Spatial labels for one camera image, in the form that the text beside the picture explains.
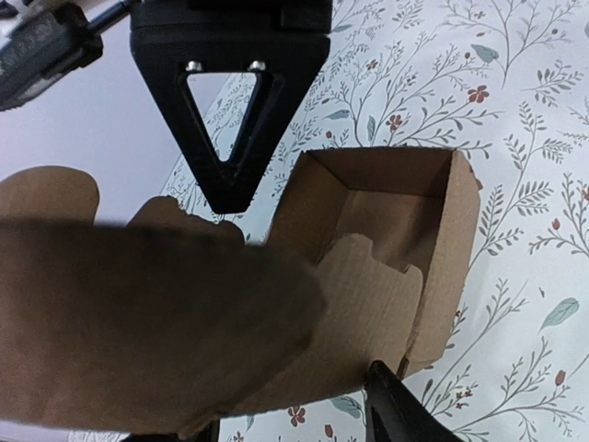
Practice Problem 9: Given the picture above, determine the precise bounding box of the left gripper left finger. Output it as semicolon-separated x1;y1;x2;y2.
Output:
193;419;220;442

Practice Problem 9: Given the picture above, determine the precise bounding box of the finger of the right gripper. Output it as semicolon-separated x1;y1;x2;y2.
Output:
131;28;330;214

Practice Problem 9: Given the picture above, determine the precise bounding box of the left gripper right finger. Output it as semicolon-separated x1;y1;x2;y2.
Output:
364;360;460;442

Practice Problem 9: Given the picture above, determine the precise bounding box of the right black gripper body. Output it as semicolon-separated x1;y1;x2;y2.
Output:
131;0;332;36

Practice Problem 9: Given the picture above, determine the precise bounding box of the brown cardboard box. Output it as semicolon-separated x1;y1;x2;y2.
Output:
1;147;480;441

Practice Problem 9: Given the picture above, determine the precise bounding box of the floral patterned table mat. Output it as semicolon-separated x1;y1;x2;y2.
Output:
156;0;589;442

